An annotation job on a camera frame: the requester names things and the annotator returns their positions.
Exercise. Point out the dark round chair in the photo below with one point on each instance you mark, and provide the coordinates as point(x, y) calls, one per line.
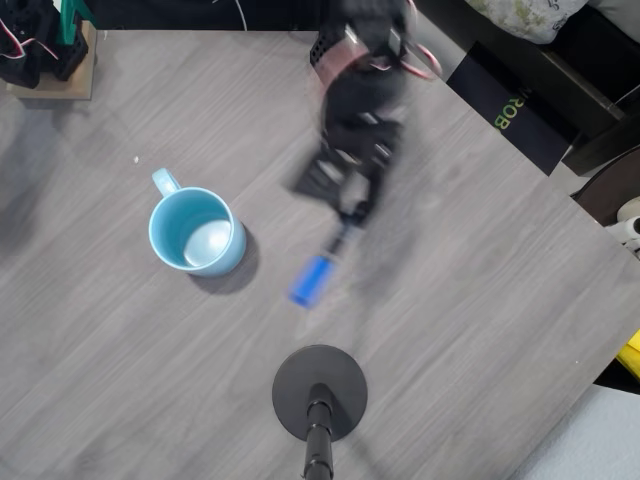
point(610, 185)

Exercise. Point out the light blue ceramic mug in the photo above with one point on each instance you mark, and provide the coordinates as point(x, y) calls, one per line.
point(220, 262)

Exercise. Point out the wooden base board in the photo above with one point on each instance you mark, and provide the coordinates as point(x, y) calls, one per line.
point(82, 80)

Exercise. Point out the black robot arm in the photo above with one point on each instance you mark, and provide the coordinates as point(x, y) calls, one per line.
point(365, 85)

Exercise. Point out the light grey fabric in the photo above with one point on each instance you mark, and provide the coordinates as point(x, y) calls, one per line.
point(600, 440)

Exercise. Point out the black round-base camera stand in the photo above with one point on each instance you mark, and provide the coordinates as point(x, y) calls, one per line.
point(300, 375)

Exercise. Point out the floral patterned pillow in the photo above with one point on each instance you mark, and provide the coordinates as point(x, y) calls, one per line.
point(525, 15)

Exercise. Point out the blue capped black marker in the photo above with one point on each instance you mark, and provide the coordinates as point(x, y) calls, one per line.
point(310, 280)

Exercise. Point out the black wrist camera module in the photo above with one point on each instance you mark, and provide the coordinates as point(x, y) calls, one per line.
point(317, 177)

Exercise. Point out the black box with green letters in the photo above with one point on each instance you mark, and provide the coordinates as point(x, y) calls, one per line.
point(530, 125)

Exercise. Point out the black leader arm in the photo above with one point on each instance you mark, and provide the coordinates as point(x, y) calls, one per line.
point(20, 65)

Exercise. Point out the dark wooden furniture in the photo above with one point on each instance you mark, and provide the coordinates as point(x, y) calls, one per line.
point(590, 65)

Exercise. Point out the green plastic clamp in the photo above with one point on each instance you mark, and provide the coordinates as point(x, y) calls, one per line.
point(67, 25)

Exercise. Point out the yellow object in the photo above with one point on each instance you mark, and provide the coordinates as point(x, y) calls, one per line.
point(632, 355)

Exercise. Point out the white plastic device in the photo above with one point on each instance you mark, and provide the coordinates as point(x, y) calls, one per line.
point(627, 210)

